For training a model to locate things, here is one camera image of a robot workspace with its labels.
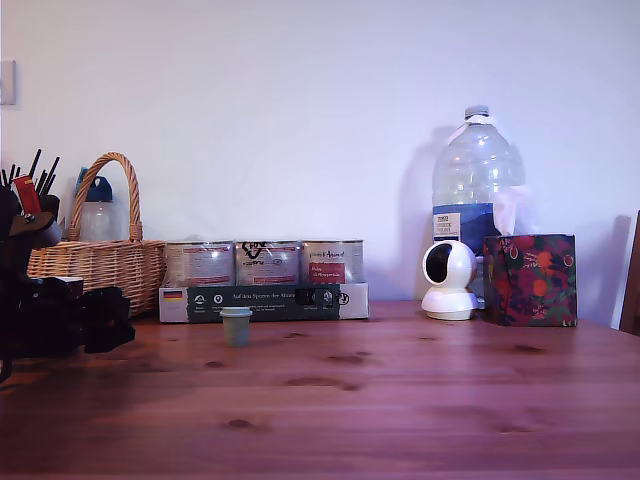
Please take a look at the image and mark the pale green coffee capsule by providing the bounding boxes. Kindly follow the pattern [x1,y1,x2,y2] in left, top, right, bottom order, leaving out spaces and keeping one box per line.
[219,307,253,349]

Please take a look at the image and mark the clear bottle with blue cap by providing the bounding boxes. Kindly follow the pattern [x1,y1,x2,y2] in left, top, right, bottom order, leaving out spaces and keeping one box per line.
[78,174,126,242]

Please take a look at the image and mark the can with red white label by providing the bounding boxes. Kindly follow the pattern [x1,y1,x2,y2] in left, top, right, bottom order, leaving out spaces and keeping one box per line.
[164,240,236,289]

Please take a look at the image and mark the dark pen holder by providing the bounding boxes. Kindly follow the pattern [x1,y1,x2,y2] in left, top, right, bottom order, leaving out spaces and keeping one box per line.
[38,194,62,242]

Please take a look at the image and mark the red flat stick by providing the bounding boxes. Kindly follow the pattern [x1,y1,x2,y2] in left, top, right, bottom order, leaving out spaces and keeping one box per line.
[13,174,42,214]

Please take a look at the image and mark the dark green white cardboard tray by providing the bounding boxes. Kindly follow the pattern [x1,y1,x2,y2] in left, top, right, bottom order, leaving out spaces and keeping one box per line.
[158,282,371,324]

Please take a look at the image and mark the can with black scribble label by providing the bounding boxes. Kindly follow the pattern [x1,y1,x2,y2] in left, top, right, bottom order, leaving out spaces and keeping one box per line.
[234,239,302,288]

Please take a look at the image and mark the can with red square label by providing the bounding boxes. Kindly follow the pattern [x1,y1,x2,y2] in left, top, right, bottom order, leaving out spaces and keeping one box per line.
[299,238,366,287]

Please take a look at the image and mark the large clear water bottle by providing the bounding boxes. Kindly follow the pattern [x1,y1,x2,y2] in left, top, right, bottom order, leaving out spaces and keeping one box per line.
[430,104,527,309]

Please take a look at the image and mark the white tissue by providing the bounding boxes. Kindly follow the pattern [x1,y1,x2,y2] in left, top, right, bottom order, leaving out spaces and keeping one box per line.
[492,187,539,236]

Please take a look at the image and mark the floral dark tissue box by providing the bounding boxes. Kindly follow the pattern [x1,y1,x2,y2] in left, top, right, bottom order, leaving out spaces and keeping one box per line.
[482,232,579,329]

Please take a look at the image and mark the wicker basket with handle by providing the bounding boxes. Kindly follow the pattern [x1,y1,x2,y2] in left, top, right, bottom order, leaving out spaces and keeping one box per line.
[27,152,168,319]

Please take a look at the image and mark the white wall switch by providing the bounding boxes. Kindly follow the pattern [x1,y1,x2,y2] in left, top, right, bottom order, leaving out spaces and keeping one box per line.
[0,59,17,106]

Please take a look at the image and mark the small white round camera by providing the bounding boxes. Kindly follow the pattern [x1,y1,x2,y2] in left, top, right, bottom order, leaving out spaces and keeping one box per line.
[420,239,480,321]

